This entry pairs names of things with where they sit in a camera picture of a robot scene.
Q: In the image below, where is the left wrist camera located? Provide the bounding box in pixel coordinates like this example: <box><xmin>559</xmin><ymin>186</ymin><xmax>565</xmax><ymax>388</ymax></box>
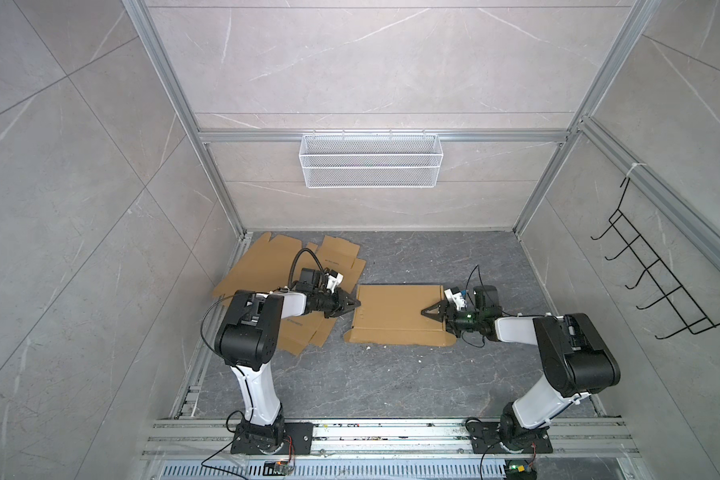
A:
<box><xmin>325</xmin><ymin>270</ymin><xmax>343</xmax><ymax>292</ymax></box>

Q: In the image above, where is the left flat cardboard stack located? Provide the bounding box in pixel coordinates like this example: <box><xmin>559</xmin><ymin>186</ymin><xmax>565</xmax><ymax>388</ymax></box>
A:
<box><xmin>212</xmin><ymin>232</ymin><xmax>366</xmax><ymax>356</ymax></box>

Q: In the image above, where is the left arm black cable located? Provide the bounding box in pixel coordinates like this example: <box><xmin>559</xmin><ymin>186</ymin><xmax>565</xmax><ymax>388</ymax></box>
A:
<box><xmin>199</xmin><ymin>247</ymin><xmax>326</xmax><ymax>480</ymax></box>

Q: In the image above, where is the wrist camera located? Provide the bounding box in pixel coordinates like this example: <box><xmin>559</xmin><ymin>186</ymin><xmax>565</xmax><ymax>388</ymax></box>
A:
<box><xmin>444</xmin><ymin>287</ymin><xmax>467</xmax><ymax>311</ymax></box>
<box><xmin>325</xmin><ymin>270</ymin><xmax>343</xmax><ymax>292</ymax></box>

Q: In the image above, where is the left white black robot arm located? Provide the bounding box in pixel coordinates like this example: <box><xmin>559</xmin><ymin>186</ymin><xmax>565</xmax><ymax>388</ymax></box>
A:
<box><xmin>212</xmin><ymin>269</ymin><xmax>361</xmax><ymax>430</ymax></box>

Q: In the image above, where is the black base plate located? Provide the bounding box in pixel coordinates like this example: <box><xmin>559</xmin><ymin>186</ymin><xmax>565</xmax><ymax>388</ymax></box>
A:
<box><xmin>464</xmin><ymin>418</ymin><xmax>553</xmax><ymax>455</ymax></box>
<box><xmin>230</xmin><ymin>422</ymin><xmax>314</xmax><ymax>455</ymax></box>

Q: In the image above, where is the black wire hook rack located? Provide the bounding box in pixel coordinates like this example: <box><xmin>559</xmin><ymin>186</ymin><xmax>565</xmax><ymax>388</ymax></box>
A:
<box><xmin>590</xmin><ymin>178</ymin><xmax>720</xmax><ymax>340</ymax></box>

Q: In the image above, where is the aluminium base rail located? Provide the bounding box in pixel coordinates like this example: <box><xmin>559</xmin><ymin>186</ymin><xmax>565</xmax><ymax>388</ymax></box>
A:
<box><xmin>140</xmin><ymin>418</ymin><xmax>641</xmax><ymax>459</ymax></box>

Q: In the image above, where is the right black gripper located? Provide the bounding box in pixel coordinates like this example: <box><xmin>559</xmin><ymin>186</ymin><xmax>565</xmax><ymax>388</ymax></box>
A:
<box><xmin>422</xmin><ymin>301</ymin><xmax>484</xmax><ymax>338</ymax></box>

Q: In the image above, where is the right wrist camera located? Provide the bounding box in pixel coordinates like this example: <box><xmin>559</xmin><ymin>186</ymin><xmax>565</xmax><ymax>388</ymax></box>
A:
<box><xmin>444</xmin><ymin>287</ymin><xmax>467</xmax><ymax>311</ymax></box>

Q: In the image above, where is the brown cardboard box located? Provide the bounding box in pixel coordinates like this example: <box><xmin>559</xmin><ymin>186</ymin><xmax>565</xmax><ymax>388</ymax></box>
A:
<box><xmin>344</xmin><ymin>285</ymin><xmax>457</xmax><ymax>347</ymax></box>

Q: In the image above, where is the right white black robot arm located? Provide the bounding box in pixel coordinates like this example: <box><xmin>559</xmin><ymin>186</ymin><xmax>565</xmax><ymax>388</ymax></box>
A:
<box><xmin>421</xmin><ymin>285</ymin><xmax>621</xmax><ymax>443</ymax></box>

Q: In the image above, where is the right small circuit board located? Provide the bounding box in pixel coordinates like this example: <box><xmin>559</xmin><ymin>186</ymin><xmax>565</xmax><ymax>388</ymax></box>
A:
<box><xmin>505</xmin><ymin>460</ymin><xmax>538</xmax><ymax>480</ymax></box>

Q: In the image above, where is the small circuit board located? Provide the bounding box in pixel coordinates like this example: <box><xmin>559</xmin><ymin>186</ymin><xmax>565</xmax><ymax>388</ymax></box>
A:
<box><xmin>262</xmin><ymin>460</ymin><xmax>295</xmax><ymax>476</ymax></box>
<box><xmin>505</xmin><ymin>460</ymin><xmax>538</xmax><ymax>480</ymax></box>

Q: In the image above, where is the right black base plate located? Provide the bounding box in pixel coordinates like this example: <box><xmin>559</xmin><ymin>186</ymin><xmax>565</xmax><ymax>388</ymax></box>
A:
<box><xmin>464</xmin><ymin>418</ymin><xmax>553</xmax><ymax>455</ymax></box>

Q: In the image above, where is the white wire mesh basket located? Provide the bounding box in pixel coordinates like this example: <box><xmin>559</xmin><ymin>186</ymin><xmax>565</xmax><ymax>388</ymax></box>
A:
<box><xmin>299</xmin><ymin>133</ymin><xmax>444</xmax><ymax>189</ymax></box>

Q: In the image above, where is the slotted grey cable duct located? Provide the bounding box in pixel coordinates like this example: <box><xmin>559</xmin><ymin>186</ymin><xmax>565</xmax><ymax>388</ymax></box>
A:
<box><xmin>157</xmin><ymin>458</ymin><xmax>507</xmax><ymax>479</ymax></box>

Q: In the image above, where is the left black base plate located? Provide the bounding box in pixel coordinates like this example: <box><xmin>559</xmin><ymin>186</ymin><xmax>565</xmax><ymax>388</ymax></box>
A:
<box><xmin>230</xmin><ymin>422</ymin><xmax>314</xmax><ymax>455</ymax></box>

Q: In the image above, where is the left small circuit board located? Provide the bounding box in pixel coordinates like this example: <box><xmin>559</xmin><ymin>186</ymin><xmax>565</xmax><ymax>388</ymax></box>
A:
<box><xmin>262</xmin><ymin>460</ymin><xmax>295</xmax><ymax>476</ymax></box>

